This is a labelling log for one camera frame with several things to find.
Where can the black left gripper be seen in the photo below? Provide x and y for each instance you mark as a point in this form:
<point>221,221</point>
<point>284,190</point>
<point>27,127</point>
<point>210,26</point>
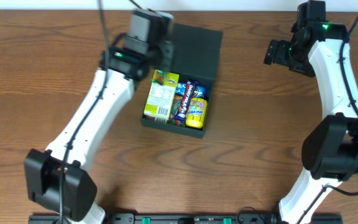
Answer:
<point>168,50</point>

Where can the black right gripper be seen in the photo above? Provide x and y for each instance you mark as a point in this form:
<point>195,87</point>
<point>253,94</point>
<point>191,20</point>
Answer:
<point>277,53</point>

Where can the black box with lid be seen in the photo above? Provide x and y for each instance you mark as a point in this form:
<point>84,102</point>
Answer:
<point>196,57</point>

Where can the purple Dairy Milk bar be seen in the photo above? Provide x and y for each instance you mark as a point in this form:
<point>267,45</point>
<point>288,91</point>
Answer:
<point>188,92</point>

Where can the green yellow snack box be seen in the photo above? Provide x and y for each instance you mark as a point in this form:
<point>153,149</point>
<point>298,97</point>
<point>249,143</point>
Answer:
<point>161,94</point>

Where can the colourful gummy candy bag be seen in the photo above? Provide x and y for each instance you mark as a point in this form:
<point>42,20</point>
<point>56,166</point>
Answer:
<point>177,122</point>

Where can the blue Oreo cookie pack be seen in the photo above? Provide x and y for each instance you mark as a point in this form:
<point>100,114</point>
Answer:
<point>199,92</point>

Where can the yellow round candy tub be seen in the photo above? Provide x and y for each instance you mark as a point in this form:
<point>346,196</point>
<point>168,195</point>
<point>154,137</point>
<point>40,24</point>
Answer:
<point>196,113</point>

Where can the red KitKat bar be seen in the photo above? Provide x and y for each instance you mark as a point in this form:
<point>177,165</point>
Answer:
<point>175,106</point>

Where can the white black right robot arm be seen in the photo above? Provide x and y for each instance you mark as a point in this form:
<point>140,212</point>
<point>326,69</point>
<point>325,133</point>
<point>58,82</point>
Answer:
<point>329,154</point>

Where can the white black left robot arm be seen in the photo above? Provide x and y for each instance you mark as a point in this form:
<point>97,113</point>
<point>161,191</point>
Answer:
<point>58,178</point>

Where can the black mounting rail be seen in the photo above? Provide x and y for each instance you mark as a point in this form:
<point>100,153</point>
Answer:
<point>247,218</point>

